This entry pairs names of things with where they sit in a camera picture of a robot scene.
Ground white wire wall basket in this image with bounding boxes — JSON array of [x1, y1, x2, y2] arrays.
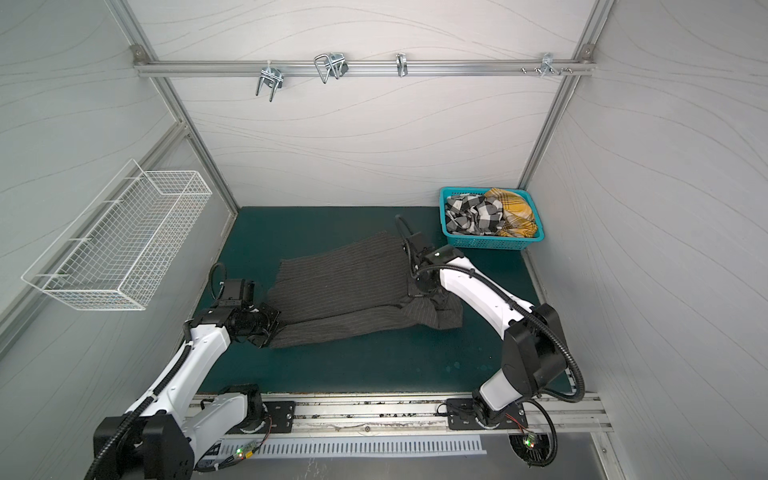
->
[[21, 160, 212, 311]]

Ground metal clamp hook left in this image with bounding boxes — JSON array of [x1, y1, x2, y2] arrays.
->
[[255, 62, 284, 102]]

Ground small metal ring clamp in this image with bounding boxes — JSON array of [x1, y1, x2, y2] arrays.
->
[[395, 53, 408, 78]]

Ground metal clamp hook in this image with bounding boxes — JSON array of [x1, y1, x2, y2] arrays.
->
[[313, 52, 349, 84], [255, 62, 284, 102]]

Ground dark grey pinstriped shirt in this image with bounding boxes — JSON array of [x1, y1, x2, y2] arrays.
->
[[268, 232, 463, 349]]

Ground black white checkered shirt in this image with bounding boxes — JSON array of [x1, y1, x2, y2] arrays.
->
[[444, 194, 505, 236]]

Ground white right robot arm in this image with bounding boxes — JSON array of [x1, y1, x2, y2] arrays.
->
[[403, 233, 569, 429]]

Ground metal clamp hook middle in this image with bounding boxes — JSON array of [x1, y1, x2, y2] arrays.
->
[[313, 52, 349, 84]]

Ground teal plastic laundry basket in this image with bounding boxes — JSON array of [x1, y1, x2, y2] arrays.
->
[[440, 187, 545, 251]]

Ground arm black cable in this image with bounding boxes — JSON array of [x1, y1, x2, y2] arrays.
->
[[394, 214, 586, 468], [83, 262, 274, 480]]

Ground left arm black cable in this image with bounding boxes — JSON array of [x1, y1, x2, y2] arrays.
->
[[83, 262, 274, 480]]

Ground aluminium horizontal rail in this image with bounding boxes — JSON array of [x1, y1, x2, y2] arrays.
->
[[134, 57, 597, 78]]

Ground metal bracket right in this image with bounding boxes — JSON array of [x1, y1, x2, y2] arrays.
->
[[520, 53, 573, 77]]

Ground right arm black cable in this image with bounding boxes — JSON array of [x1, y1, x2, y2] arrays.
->
[[394, 214, 586, 468]]

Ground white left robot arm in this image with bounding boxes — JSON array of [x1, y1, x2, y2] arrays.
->
[[85, 279, 279, 479]]

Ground yellow plaid shirt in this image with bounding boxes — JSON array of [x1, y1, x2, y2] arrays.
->
[[485, 188, 539, 238]]

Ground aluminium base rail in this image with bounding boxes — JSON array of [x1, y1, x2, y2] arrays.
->
[[185, 392, 613, 442]]

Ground white vent grille strip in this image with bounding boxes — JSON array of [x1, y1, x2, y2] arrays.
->
[[251, 435, 487, 460]]

